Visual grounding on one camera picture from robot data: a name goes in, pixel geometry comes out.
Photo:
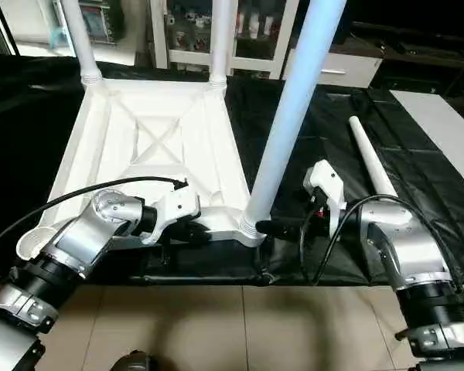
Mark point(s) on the white plastic table top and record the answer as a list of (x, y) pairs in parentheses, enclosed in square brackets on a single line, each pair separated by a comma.
[(155, 154)]

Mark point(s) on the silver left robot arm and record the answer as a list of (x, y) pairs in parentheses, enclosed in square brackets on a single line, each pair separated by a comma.
[(85, 239)]

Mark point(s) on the storage rack with items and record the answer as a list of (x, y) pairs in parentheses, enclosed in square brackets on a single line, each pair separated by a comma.
[(97, 19)]

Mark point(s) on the black work mat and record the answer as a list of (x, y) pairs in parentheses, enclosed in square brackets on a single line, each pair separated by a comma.
[(317, 131)]

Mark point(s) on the white plastic table leg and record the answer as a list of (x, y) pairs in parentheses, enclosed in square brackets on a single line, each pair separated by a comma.
[(294, 100), (81, 39), (220, 42), (371, 158)]

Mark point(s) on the white drawer unit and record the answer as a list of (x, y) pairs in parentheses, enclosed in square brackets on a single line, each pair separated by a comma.
[(344, 68)]

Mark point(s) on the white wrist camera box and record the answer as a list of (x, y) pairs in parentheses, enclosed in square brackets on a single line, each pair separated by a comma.
[(326, 189), (174, 212)]

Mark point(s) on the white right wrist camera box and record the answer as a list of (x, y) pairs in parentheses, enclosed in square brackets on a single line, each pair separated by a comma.
[(326, 189)]

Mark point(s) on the white flat panel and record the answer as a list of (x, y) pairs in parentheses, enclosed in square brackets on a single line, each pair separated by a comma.
[(441, 127)]

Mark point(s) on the white glass door cabinet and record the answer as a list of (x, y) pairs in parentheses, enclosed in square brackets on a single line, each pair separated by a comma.
[(193, 31)]

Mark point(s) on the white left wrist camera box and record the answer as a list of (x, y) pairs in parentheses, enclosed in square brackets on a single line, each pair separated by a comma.
[(174, 212)]

